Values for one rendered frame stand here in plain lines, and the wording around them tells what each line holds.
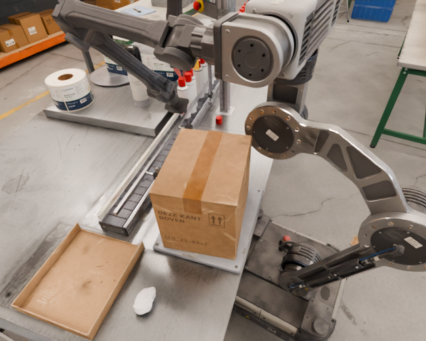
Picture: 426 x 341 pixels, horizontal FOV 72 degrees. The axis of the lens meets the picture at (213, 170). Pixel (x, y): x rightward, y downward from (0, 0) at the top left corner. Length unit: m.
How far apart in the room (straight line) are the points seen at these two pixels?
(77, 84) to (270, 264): 1.35
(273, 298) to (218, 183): 0.92
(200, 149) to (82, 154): 0.73
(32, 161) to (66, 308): 0.77
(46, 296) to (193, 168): 0.59
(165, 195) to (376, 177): 0.60
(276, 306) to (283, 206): 0.87
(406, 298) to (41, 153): 2.07
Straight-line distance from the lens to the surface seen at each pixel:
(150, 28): 0.80
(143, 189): 1.16
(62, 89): 1.69
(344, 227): 2.24
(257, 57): 0.63
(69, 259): 1.12
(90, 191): 1.30
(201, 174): 0.83
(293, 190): 2.36
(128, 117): 1.58
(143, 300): 0.94
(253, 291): 1.61
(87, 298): 1.03
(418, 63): 2.58
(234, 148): 0.92
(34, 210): 1.34
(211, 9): 1.46
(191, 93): 1.46
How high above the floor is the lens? 1.70
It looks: 44 degrees down
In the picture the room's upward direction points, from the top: 3 degrees counter-clockwise
